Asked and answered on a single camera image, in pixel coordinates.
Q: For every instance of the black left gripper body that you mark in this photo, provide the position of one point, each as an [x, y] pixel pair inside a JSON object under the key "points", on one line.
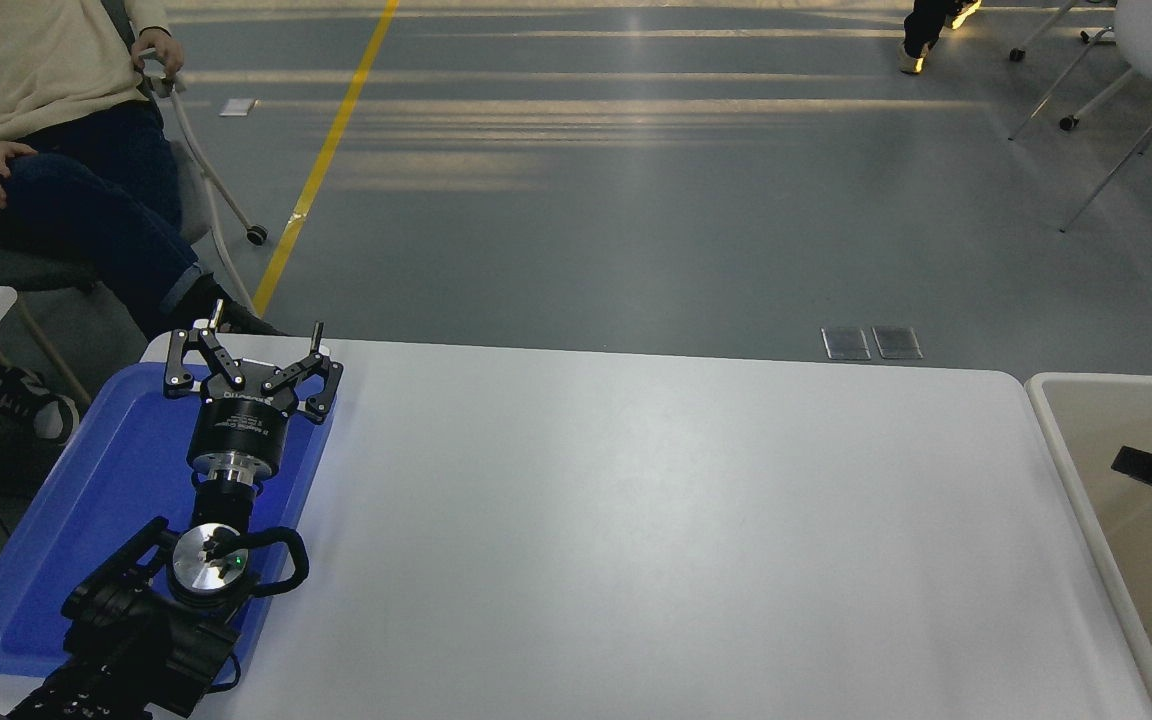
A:
{"points": [[241, 425]]}

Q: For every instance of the person's left forearm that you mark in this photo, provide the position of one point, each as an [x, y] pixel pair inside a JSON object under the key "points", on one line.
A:
{"points": [[148, 15]]}

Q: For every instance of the person's left hand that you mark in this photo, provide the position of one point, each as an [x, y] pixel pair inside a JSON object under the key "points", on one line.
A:
{"points": [[164, 48]]}

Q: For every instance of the person's foot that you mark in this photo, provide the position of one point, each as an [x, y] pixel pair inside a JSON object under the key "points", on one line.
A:
{"points": [[31, 400], [248, 322]]}

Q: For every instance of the large pale bin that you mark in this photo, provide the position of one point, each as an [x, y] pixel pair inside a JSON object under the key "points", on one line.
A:
{"points": [[1136, 580]]}

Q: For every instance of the blue plastic tray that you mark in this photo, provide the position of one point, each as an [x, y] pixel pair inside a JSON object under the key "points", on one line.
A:
{"points": [[86, 500]]}

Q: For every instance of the person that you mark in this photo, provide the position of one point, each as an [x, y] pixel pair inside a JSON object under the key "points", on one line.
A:
{"points": [[86, 180], [926, 30]]}

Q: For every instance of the metal floor outlet cover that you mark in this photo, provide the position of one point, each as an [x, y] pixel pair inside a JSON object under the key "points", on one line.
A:
{"points": [[898, 342], [846, 343]]}

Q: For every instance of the chair base with casters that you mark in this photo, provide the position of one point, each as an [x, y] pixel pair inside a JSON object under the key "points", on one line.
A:
{"points": [[1017, 45]]}

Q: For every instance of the grey chair white frame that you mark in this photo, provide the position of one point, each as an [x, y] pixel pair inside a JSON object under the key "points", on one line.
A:
{"points": [[46, 265]]}

